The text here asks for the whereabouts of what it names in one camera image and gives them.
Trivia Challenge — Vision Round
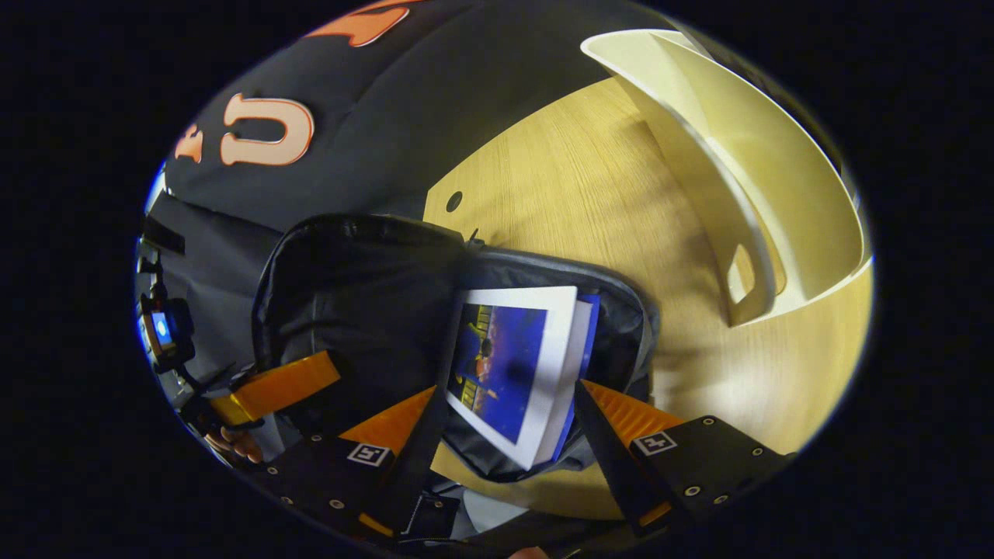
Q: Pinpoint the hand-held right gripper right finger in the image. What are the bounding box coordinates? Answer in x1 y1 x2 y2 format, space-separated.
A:
572 379 794 538

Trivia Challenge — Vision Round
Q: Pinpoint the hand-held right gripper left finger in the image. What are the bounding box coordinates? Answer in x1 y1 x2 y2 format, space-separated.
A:
255 384 453 540

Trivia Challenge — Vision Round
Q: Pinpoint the grey fabric schoolbag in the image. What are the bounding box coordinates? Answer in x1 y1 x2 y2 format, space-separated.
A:
250 213 662 536

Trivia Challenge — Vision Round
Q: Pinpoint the blue picture cover book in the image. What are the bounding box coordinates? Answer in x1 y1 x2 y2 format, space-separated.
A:
446 285 601 471

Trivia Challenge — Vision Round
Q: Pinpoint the cream plastic bookshelf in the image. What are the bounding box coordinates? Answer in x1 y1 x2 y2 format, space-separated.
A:
580 29 872 328

